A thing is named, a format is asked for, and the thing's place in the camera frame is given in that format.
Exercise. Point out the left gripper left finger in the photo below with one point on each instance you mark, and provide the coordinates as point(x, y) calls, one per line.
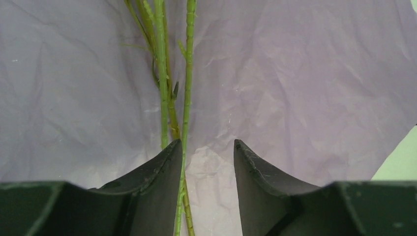
point(142, 202)

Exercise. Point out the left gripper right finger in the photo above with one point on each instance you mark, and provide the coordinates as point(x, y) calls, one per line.
point(274, 203)

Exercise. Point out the yellow rose stem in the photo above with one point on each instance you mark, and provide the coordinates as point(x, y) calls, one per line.
point(152, 22)

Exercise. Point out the purple wrapping paper sheet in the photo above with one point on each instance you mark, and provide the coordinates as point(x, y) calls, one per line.
point(322, 89)

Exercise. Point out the white rose stem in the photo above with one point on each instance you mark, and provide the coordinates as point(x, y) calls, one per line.
point(183, 205)

